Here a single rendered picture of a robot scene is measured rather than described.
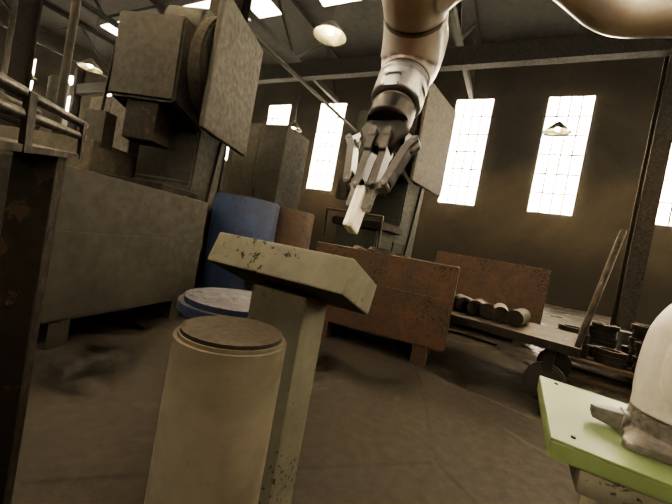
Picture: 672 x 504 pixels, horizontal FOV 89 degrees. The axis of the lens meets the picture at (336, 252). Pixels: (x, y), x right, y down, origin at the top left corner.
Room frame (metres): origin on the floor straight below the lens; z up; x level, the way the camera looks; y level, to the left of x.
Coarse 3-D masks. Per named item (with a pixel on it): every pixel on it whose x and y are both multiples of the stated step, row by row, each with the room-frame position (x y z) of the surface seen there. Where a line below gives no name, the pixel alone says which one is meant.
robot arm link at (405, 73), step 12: (396, 60) 0.57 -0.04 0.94; (408, 60) 0.56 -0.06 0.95; (384, 72) 0.57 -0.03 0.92; (396, 72) 0.56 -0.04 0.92; (408, 72) 0.56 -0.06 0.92; (420, 72) 0.56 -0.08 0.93; (384, 84) 0.56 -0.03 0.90; (396, 84) 0.55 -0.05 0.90; (408, 84) 0.55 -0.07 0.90; (420, 84) 0.56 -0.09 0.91; (372, 96) 0.59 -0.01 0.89; (408, 96) 0.56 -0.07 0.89; (420, 96) 0.57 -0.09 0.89; (420, 108) 0.58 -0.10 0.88
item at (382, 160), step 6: (390, 126) 0.55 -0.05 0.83; (384, 132) 0.55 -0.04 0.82; (390, 132) 0.54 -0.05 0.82; (384, 138) 0.54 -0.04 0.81; (384, 144) 0.54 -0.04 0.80; (384, 150) 0.54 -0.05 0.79; (378, 156) 0.54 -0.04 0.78; (384, 156) 0.54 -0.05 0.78; (390, 156) 0.56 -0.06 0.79; (378, 162) 0.53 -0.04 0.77; (384, 162) 0.54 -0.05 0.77; (378, 168) 0.53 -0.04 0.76; (384, 168) 0.54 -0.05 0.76; (372, 174) 0.53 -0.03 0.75; (378, 174) 0.53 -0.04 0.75; (372, 180) 0.52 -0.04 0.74; (378, 180) 0.53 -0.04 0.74; (372, 186) 0.52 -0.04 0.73
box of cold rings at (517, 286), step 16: (448, 256) 3.49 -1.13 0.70; (464, 256) 3.42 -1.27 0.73; (464, 272) 3.41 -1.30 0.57; (480, 272) 3.35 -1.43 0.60; (496, 272) 3.30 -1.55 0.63; (512, 272) 3.24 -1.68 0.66; (528, 272) 3.19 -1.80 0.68; (544, 272) 3.14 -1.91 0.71; (464, 288) 3.40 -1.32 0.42; (480, 288) 3.34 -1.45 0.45; (496, 288) 3.28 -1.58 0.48; (512, 288) 3.23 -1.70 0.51; (528, 288) 3.18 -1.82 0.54; (544, 288) 3.13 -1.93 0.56; (512, 304) 3.22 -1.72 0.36; (528, 304) 3.17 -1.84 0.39
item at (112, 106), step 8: (112, 96) 3.85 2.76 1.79; (96, 104) 3.98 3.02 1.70; (112, 104) 3.83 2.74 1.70; (120, 104) 3.76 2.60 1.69; (112, 112) 3.82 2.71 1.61; (120, 112) 3.75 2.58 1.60; (120, 120) 3.74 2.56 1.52; (120, 128) 3.73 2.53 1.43; (120, 136) 3.72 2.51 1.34; (120, 144) 3.71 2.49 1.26; (128, 144) 3.65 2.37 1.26; (136, 144) 3.71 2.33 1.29; (128, 152) 3.65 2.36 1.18; (136, 152) 3.73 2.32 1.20
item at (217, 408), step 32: (192, 320) 0.38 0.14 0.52; (224, 320) 0.40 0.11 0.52; (256, 320) 0.43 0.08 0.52; (192, 352) 0.32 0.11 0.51; (224, 352) 0.32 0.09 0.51; (256, 352) 0.33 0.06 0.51; (192, 384) 0.32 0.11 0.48; (224, 384) 0.32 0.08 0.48; (256, 384) 0.33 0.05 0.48; (160, 416) 0.34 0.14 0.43; (192, 416) 0.31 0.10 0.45; (224, 416) 0.32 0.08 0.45; (256, 416) 0.34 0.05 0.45; (160, 448) 0.33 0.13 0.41; (192, 448) 0.31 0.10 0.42; (224, 448) 0.32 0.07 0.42; (256, 448) 0.34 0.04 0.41; (160, 480) 0.32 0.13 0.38; (192, 480) 0.31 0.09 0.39; (224, 480) 0.32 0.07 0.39; (256, 480) 0.35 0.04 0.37
